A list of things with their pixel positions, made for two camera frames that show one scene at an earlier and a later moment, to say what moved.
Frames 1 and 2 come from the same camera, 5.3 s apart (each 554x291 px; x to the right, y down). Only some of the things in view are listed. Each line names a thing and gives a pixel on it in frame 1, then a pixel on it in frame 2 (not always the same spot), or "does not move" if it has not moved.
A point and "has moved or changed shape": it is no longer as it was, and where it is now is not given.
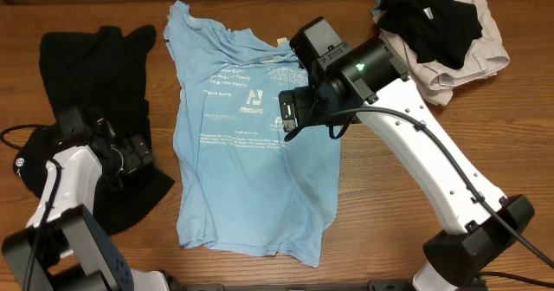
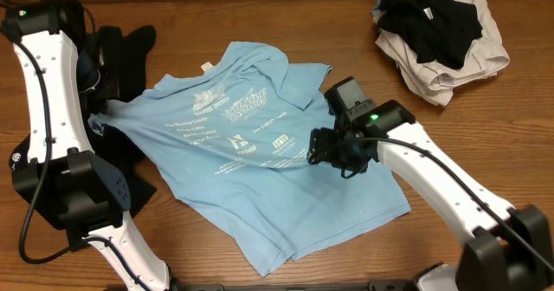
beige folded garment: [439, 82] does not move
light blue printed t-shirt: [241, 185] has moved or changed shape
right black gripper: [310, 116] to [321, 151]
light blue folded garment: [376, 10] does not move
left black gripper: [133, 159] to [112, 88]
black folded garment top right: [439, 29] does not move
